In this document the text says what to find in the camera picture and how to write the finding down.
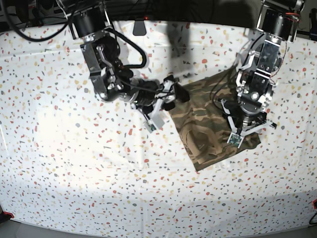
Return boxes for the orange clamp left corner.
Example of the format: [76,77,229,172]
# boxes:
[3,212,14,218]

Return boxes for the orange clamp corner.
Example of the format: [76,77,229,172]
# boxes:
[313,199,317,210]
[3,212,14,218]

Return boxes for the black cables behind table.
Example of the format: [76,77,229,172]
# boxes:
[0,0,216,43]

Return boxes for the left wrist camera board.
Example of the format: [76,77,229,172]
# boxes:
[227,132,244,148]

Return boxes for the terrazzo pattern table cloth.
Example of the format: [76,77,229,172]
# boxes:
[0,31,317,238]

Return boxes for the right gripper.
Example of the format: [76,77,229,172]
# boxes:
[120,76,190,130]

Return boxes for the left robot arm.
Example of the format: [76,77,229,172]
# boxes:
[221,0,305,144]

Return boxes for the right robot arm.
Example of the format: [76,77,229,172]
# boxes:
[57,0,190,132]

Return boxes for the camouflage T-shirt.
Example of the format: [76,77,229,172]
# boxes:
[169,68,261,171]

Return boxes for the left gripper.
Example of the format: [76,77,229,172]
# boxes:
[220,99,277,137]

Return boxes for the orange clamp right corner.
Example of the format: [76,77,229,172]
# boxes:
[313,199,317,210]

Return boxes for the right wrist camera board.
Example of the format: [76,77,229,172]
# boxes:
[144,121,157,133]

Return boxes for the black stand right background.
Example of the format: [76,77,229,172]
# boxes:
[296,8,317,42]

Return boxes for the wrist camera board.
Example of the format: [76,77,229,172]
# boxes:
[227,132,244,148]
[144,121,157,133]

